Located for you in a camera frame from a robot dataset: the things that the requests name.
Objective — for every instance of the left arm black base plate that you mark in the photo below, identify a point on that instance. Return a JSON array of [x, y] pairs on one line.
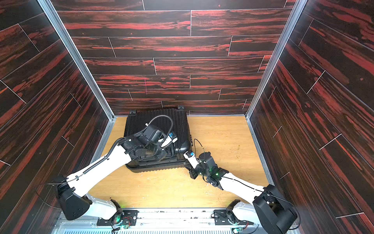
[[125, 218]]

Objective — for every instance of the right aluminium corner post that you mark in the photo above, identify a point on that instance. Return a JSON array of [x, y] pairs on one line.
[[285, 35]]

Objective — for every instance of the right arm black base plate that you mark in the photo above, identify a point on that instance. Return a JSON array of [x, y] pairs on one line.
[[225, 218]]

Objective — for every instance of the black hard-shell suitcase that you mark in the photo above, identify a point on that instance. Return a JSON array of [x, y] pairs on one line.
[[168, 120]]

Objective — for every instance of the left aluminium corner post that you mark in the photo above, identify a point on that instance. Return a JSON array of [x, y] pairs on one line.
[[66, 39]]

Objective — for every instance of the aluminium corner post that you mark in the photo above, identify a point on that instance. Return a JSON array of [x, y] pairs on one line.
[[66, 39], [285, 35]]

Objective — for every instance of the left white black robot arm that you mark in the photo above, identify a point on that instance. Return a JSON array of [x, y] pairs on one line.
[[72, 192]]

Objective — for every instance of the aluminium front rail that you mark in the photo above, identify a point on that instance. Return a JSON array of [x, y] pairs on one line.
[[159, 221]]

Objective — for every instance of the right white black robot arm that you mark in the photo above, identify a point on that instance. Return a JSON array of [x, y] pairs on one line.
[[264, 206]]

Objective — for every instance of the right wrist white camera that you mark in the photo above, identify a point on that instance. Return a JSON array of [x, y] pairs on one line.
[[190, 156]]

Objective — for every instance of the wrist white camera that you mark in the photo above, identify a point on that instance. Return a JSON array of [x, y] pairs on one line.
[[171, 138], [190, 156]]

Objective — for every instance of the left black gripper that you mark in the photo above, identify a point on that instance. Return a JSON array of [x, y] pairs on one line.
[[163, 154]]

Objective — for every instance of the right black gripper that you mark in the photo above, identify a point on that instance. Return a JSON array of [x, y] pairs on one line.
[[194, 170]]

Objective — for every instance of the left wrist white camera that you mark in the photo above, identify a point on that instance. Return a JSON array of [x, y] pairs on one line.
[[171, 138]]

